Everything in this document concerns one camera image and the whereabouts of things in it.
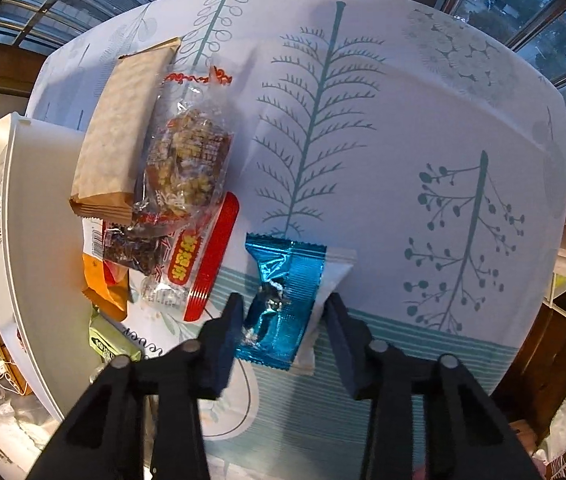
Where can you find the dark red fruit packet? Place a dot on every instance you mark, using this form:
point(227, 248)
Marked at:
point(128, 245)

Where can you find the shiny blue wrapper packet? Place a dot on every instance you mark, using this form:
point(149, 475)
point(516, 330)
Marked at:
point(283, 300)

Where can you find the green snack packet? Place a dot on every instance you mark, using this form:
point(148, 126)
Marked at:
point(110, 345)

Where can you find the clear packet with red label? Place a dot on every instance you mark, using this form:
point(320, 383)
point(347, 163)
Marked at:
point(198, 255)

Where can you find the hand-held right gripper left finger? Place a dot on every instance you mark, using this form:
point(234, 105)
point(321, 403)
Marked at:
point(223, 355)

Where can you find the tree print tablecloth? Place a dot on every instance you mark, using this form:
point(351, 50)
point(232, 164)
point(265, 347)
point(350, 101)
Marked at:
point(388, 135)

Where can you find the clear nut brittle packet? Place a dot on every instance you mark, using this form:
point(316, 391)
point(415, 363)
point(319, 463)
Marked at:
point(188, 150)

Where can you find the brown paper packet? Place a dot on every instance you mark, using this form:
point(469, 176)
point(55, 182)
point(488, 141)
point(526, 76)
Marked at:
point(113, 125)

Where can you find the white plastic bin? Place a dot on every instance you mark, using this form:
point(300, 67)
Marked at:
point(33, 210)

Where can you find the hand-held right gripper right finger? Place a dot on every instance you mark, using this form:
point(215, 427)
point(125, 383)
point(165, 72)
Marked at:
point(345, 360)

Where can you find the orange snack packet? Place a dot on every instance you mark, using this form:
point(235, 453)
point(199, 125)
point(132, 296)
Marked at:
point(108, 285)

